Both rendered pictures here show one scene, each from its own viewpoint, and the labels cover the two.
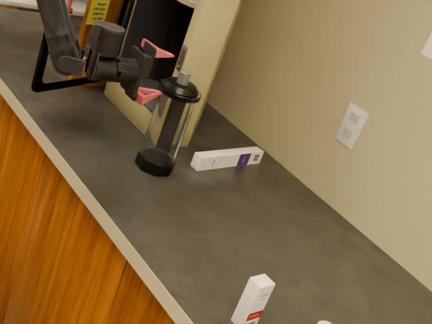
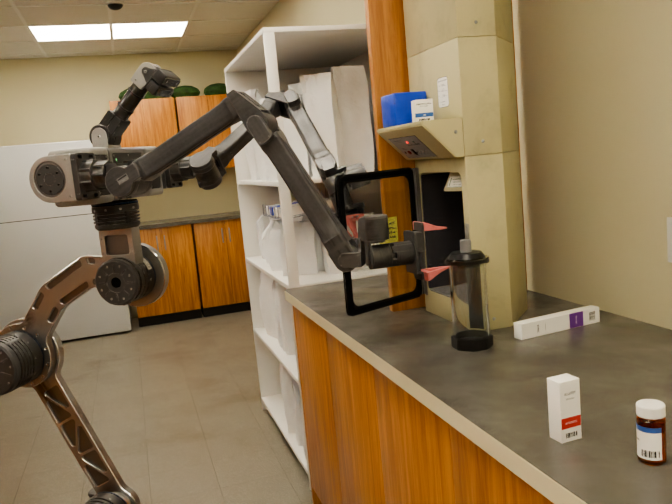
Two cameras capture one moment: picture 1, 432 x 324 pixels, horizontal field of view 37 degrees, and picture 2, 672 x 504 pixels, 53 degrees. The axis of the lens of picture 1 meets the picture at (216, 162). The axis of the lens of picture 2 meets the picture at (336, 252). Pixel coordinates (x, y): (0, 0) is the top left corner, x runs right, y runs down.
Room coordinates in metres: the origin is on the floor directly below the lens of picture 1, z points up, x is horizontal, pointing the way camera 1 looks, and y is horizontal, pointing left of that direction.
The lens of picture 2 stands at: (-0.10, -0.36, 1.44)
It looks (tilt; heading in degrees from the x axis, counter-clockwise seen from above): 8 degrees down; 29
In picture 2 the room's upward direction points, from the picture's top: 5 degrees counter-clockwise
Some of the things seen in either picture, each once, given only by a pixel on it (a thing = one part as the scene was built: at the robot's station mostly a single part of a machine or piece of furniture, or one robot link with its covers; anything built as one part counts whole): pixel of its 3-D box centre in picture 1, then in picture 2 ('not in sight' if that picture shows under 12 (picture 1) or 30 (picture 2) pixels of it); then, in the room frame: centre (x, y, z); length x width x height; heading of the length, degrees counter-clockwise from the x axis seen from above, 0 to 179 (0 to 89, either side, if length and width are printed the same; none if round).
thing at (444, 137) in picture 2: not in sight; (417, 142); (1.67, 0.32, 1.46); 0.32 x 0.11 x 0.10; 46
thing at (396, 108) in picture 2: not in sight; (404, 109); (1.73, 0.38, 1.56); 0.10 x 0.10 x 0.09; 46
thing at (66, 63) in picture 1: (91, 46); (364, 240); (1.33, 0.34, 1.24); 0.12 x 0.09 x 0.11; 105
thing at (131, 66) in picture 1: (125, 70); (402, 253); (1.37, 0.27, 1.20); 0.07 x 0.07 x 0.10; 45
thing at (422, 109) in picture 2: not in sight; (422, 111); (1.64, 0.29, 1.54); 0.05 x 0.05 x 0.06; 31
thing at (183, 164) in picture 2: not in sight; (182, 168); (1.62, 1.13, 1.45); 0.09 x 0.08 x 0.12; 15
